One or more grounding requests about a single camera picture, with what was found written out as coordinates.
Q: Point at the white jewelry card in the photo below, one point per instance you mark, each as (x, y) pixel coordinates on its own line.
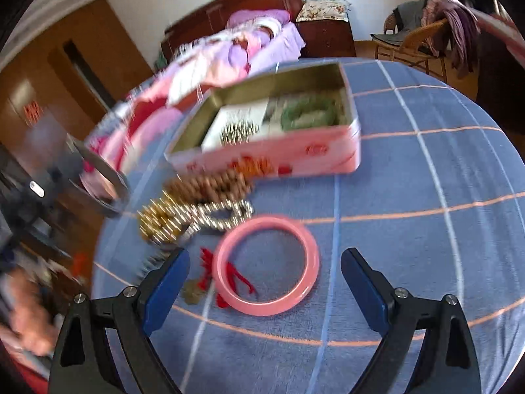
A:
(233, 117)

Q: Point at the person's left hand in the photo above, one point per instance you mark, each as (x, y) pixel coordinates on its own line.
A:
(35, 320)

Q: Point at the pink bangle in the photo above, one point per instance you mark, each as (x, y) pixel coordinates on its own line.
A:
(305, 246)

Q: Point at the pink patchwork quilt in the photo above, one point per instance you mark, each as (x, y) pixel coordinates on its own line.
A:
(213, 61)

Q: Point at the white and pink desk cloth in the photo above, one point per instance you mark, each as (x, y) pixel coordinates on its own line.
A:
(500, 26)

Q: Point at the grey garment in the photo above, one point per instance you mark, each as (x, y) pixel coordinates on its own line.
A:
(410, 18)

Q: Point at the rattan chair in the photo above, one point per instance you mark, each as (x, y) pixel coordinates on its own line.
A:
(414, 41)

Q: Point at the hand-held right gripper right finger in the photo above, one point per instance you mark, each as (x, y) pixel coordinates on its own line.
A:
(363, 291)

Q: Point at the purple striped garment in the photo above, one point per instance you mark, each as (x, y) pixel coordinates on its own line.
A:
(457, 28)

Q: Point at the red paper decoration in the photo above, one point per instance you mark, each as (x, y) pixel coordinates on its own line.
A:
(32, 113)

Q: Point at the pink tin box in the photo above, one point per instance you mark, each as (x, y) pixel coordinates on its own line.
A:
(287, 152)

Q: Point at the dark wooden nightstand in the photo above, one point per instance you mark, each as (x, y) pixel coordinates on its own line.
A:
(326, 39)

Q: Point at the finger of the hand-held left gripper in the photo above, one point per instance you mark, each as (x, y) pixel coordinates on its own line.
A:
(123, 191)

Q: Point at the blue checkered tablecloth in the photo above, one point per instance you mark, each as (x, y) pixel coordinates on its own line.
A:
(389, 213)

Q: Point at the brown wooden wardrobe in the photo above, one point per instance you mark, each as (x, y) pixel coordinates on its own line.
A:
(94, 37)

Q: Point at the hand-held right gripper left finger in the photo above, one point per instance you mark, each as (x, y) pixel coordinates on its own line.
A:
(168, 291)

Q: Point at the floral pillow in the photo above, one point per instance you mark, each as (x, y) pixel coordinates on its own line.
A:
(324, 10)

